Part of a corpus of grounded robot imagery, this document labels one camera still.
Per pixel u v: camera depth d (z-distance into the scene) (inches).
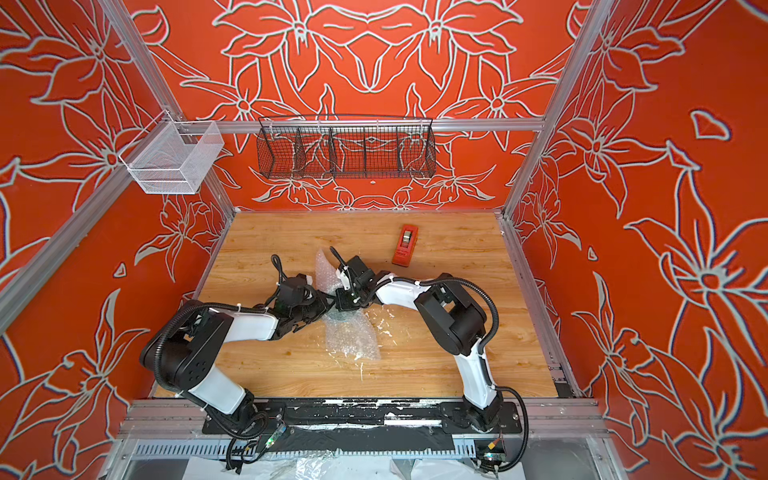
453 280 19.2
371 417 29.2
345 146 39.4
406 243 40.7
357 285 29.4
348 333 34.4
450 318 20.2
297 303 29.9
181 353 17.9
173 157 36.1
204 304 20.6
